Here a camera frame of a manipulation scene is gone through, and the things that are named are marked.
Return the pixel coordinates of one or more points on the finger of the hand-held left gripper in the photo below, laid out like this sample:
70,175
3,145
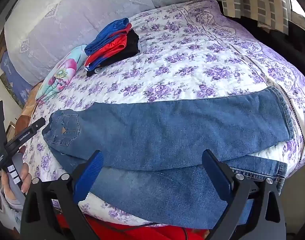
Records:
37,124

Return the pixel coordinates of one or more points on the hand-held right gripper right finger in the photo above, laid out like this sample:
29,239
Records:
215,172

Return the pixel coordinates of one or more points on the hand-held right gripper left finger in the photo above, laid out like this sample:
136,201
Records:
88,177

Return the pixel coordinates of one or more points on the blue denim pants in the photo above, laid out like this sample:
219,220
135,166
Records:
167,135

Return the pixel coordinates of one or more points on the person's left forearm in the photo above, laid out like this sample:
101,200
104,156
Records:
12,201

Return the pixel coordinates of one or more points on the person's left hand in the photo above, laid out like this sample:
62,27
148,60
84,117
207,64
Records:
27,177

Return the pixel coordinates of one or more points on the blue printed board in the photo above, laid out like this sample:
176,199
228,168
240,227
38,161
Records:
15,80

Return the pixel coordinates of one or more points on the folded floral blanket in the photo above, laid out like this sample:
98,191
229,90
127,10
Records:
60,75

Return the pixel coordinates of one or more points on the red cloth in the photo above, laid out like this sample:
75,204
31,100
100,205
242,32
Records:
132,232

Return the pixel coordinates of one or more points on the folded red garment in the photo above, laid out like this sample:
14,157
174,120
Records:
110,47

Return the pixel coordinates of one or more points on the lilac lace cover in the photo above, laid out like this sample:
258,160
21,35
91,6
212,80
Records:
67,17

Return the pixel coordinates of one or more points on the purple floral bedspread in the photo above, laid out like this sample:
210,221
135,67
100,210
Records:
192,62

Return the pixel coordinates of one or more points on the folded blue garment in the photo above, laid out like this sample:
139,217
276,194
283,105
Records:
110,33

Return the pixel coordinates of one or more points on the red blue folded clothes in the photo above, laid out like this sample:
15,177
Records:
127,47

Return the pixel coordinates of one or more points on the checked beige curtain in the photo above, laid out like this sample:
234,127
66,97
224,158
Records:
257,0

